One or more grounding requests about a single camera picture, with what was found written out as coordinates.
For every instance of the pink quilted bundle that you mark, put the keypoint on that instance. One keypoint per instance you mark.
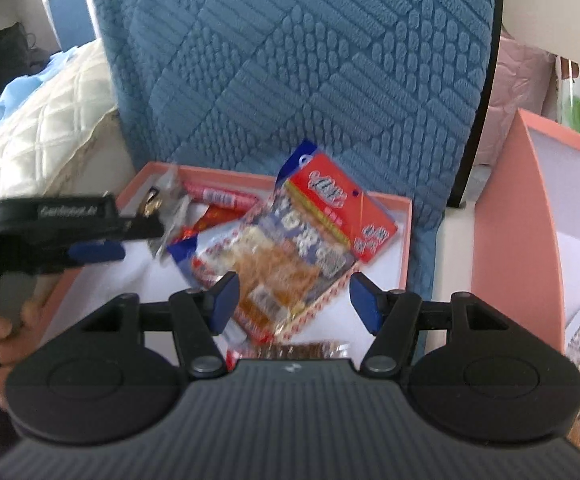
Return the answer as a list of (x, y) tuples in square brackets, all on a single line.
[(522, 78)]

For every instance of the small dark candy packet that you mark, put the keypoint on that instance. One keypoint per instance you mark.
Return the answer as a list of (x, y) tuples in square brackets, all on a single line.
[(169, 200)]

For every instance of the blue quilted chair cover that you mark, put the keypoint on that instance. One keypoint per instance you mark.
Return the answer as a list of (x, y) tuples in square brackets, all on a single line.
[(395, 91)]

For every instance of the spicy strips clear packet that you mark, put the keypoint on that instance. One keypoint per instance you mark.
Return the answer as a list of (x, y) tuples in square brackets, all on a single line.
[(316, 350)]

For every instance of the deep pink storage box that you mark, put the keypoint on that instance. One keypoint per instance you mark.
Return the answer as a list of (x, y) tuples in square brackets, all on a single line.
[(526, 259)]

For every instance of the red blue dried fish bag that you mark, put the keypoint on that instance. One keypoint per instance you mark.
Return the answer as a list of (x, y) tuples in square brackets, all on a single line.
[(294, 251)]

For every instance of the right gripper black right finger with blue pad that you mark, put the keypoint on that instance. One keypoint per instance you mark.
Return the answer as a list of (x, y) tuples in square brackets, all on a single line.
[(396, 317)]

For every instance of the light blue cloth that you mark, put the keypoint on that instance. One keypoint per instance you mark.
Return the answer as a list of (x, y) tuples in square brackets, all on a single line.
[(21, 88)]

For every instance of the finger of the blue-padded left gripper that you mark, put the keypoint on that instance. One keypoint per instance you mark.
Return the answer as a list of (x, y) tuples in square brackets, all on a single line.
[(97, 251)]

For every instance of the shallow pink box lid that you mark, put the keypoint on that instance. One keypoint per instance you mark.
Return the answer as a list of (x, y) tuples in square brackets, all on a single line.
[(81, 292)]

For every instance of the cream quilted bedding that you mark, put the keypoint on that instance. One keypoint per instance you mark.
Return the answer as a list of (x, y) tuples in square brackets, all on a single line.
[(65, 137)]

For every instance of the person's left hand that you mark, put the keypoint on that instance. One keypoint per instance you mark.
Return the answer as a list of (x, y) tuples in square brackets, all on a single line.
[(17, 343)]

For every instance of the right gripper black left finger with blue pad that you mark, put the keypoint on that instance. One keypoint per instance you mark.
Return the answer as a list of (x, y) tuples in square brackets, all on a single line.
[(194, 317)]

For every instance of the red sausage stick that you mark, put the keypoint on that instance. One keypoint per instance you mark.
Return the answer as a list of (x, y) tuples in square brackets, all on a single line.
[(221, 197)]

